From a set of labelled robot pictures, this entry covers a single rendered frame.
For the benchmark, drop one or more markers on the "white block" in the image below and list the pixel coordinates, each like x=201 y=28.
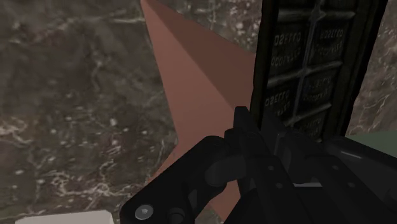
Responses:
x=66 y=217

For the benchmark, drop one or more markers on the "pale green block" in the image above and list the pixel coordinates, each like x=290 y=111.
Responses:
x=377 y=139

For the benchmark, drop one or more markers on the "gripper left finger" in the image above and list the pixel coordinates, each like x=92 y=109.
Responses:
x=173 y=189

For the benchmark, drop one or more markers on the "black box with pale lettering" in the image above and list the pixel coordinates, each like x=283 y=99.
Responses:
x=307 y=65

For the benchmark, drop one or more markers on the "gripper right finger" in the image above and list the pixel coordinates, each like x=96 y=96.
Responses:
x=335 y=192

